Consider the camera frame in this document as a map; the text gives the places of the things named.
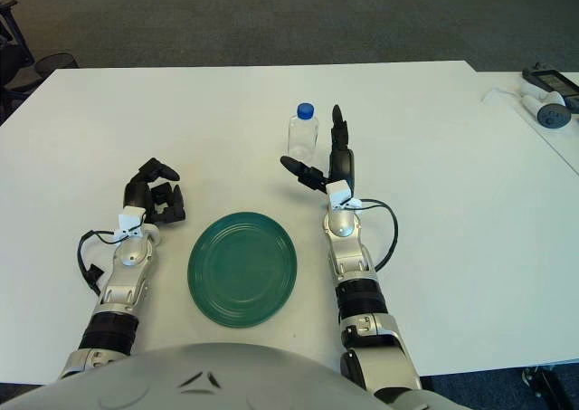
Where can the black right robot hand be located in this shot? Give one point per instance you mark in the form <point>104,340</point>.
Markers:
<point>341,165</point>

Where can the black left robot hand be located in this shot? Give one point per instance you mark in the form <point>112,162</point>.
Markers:
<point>137,193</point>

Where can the clear bottle blue cap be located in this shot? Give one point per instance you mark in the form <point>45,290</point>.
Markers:
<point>300,134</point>

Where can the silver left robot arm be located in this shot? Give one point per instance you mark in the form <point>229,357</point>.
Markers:
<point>129,258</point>

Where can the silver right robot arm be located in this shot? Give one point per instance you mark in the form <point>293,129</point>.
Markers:
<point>341,229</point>

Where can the green ridged plate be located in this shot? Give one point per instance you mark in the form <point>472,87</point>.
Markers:
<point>242,269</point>

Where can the black mesh wastebasket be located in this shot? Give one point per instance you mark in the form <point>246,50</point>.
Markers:
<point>56,63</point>

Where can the black office chair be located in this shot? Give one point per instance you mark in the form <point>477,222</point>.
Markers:
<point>9,66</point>

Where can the silver robot torso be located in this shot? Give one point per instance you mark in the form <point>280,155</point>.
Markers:
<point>203,383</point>

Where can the white grey handheld controller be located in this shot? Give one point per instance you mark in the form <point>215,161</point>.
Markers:
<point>552,115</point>

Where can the dark handheld screen device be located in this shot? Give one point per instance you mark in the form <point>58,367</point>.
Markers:
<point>554,82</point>

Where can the black table base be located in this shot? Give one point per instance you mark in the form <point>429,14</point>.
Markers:
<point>547,380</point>

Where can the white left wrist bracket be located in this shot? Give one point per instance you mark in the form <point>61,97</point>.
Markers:
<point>131,217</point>

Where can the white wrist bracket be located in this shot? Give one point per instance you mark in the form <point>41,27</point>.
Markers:
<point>338,192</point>
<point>131,217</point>

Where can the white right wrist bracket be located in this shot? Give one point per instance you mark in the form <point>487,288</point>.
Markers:
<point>338,192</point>

